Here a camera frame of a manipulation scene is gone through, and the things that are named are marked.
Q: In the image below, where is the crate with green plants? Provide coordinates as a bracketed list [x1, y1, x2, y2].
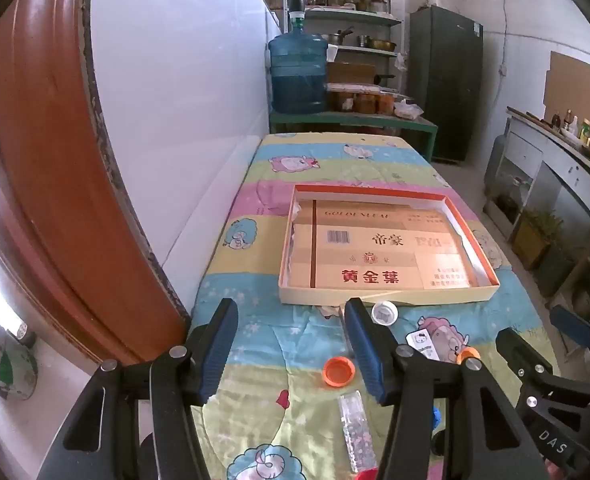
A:
[512, 207, 566, 271]

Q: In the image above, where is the white shelf rack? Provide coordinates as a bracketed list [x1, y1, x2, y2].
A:
[283, 0, 406, 111]

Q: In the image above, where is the orange rimmed cardboard tray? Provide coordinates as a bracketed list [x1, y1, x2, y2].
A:
[278, 184, 500, 307]

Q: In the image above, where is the cardboard sheet on wall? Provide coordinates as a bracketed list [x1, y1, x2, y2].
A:
[542, 51, 590, 126]

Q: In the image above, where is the white printed lighter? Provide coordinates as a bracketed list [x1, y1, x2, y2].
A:
[405, 329, 441, 361]

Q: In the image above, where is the brown wooden door frame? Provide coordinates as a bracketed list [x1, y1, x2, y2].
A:
[0, 0, 191, 366]

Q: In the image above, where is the grey counter cabinet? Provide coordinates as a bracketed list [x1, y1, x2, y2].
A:
[485, 107, 590, 311]

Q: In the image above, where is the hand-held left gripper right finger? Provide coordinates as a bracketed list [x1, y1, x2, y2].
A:
[344, 297, 550, 480]

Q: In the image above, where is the white plastic bag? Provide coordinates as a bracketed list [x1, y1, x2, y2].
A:
[394, 100, 425, 121]

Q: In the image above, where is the white bottle cap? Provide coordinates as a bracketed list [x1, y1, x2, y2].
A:
[371, 301, 399, 327]

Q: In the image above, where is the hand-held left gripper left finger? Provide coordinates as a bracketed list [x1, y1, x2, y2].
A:
[35, 298, 239, 480]

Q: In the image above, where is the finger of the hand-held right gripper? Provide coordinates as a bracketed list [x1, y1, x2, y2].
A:
[549, 304, 590, 357]
[496, 327, 556, 387]

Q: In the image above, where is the blue water jug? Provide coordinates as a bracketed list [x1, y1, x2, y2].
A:
[267, 0, 329, 115]

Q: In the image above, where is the dark green fridge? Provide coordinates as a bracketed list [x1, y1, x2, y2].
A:
[407, 6, 484, 163]

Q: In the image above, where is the green table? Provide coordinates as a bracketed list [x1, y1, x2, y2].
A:
[269, 110, 439, 163]

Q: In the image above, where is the metal pot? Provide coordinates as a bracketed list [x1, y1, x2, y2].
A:
[325, 27, 355, 46]

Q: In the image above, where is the brown cardboard box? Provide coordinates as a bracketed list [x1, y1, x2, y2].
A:
[327, 62, 377, 85]

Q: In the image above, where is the glitter lighter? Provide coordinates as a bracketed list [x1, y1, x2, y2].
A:
[339, 391, 378, 473]

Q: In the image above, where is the grey gas cylinder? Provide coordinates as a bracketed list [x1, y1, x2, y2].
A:
[485, 132, 508, 196]

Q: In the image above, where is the patterned round container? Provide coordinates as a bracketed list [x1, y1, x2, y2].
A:
[0, 310, 38, 401]

